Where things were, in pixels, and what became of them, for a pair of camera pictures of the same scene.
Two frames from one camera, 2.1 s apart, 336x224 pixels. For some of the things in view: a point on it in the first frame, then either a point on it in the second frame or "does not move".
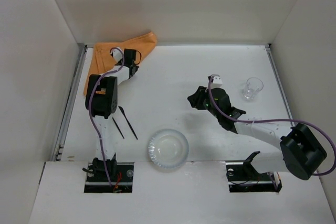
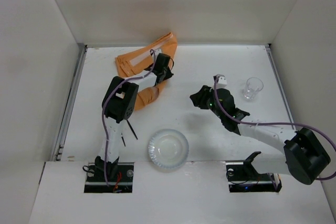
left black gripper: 133,68 -> 163,74
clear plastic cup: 253,86 does not move
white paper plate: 168,149 does not move
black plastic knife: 123,113 does not move
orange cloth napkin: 103,61 -> 133,63
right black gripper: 197,98 does not move
